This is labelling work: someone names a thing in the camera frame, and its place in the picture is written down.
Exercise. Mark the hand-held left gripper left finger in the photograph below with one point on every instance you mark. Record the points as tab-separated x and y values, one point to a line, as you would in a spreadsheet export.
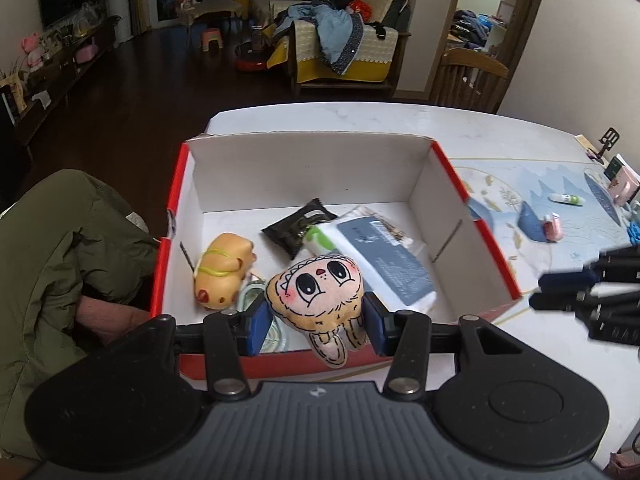
257	327

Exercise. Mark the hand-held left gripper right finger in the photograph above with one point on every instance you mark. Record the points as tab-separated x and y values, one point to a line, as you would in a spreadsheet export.
377	325

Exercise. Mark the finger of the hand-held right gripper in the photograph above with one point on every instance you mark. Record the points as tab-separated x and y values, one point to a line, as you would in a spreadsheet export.
552	301
567	280

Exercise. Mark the beige plush doll with face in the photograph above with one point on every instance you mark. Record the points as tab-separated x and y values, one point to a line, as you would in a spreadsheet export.
315	290

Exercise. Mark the black snack packet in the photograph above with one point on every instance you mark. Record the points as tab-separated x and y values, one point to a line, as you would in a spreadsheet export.
295	227

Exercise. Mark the white cardboard box red rim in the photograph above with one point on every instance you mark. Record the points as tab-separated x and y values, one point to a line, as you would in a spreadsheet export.
310	170

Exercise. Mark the person's left forearm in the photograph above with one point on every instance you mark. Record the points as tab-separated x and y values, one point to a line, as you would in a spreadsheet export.
105	317

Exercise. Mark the small pink eraser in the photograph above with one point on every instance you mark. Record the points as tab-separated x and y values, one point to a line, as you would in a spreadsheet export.
553	230

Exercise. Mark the tissue pack with blue label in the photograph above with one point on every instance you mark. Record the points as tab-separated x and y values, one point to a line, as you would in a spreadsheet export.
385	265

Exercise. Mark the yellow dog squishy toy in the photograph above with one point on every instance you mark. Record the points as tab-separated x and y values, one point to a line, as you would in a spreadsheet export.
225	265

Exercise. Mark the white glue stick green cap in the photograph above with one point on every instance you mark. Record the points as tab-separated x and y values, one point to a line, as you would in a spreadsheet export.
567	200

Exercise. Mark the blue small item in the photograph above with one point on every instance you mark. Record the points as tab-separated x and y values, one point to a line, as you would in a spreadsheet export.
634	233

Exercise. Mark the thin black stick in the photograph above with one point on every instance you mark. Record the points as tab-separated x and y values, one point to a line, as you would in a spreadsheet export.
187	256

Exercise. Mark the blue printed table mat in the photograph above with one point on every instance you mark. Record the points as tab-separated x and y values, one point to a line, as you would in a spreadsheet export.
500	195

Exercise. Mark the pink box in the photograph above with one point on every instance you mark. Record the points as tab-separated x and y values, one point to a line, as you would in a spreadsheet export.
625	185

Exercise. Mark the dark card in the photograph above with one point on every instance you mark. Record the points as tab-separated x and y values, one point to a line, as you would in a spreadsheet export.
616	164

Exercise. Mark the beige paper slip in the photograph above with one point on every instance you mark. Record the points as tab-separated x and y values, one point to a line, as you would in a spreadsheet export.
583	141

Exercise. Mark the black phone stand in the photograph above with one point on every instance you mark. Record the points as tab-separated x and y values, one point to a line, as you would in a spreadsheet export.
611	137

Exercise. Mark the pink cloth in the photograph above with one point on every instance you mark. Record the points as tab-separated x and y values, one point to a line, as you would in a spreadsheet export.
622	465

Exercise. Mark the green jacket sleeve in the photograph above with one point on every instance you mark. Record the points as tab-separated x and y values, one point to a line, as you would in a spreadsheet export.
50	260

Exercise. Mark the wooden chair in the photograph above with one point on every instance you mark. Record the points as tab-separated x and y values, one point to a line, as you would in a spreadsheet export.
465	80

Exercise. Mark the red round basin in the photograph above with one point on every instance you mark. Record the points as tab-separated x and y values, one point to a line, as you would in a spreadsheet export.
251	60

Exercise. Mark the pile of dark clothes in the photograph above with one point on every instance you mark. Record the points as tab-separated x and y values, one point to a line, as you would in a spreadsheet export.
470	27

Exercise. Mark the sofa with cream yellow cover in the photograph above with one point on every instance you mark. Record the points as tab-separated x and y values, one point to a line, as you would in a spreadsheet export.
375	50

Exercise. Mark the pink plastic stool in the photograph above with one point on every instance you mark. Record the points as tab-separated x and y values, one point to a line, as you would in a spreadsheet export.
212	37

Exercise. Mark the blue clothes pile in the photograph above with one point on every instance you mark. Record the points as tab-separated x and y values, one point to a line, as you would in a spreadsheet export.
335	30

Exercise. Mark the orange red bag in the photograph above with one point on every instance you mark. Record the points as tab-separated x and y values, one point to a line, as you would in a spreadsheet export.
360	9

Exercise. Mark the dark wooden tv cabinet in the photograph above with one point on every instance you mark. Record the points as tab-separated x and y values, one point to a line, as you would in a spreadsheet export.
55	80

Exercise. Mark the pink bag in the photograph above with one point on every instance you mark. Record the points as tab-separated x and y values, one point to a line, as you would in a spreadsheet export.
86	53

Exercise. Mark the pink plush toy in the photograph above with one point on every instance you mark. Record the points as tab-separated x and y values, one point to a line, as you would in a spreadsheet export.
34	50

